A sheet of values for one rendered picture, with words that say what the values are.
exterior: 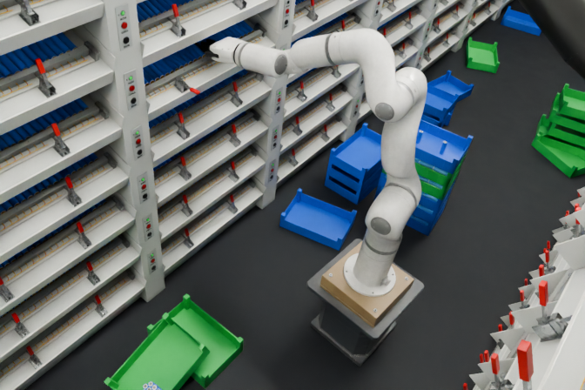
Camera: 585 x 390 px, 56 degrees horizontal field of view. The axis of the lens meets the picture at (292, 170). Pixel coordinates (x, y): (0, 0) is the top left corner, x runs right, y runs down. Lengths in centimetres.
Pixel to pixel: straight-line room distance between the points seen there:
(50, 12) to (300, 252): 152
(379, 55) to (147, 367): 135
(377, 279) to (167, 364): 80
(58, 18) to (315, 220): 160
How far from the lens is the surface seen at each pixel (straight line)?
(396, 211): 169
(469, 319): 249
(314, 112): 272
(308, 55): 161
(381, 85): 148
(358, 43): 152
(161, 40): 169
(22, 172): 159
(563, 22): 32
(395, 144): 160
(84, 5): 147
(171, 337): 216
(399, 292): 204
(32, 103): 149
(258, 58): 172
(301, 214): 265
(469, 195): 300
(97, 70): 157
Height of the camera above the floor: 193
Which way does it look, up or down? 42 degrees down
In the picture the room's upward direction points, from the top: 7 degrees clockwise
